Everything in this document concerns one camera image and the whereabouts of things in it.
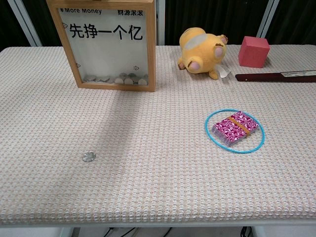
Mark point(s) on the dark red folded fan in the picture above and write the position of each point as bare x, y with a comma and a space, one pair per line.
259, 77

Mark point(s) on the orange rubber band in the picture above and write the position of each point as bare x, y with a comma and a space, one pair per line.
238, 124

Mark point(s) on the wooden glass coin box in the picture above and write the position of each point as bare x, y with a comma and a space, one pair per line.
106, 54

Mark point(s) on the white table frame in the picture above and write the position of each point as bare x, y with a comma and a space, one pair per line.
172, 224

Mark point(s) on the silver coin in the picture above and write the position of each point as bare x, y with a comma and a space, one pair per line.
89, 156

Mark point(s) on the white frame pole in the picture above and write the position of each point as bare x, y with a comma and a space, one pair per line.
160, 24
267, 22
27, 24

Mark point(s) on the pink patterned card deck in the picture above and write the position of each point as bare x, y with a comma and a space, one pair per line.
229, 130

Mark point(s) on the black pleated curtain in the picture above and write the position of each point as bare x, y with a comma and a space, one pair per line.
296, 19
7, 24
44, 24
222, 17

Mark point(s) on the beige woven tablecloth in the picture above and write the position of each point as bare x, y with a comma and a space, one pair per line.
158, 172

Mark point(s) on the red cube block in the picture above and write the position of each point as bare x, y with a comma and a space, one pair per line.
253, 53

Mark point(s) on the yellow plush toy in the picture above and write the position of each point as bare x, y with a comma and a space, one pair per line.
205, 51

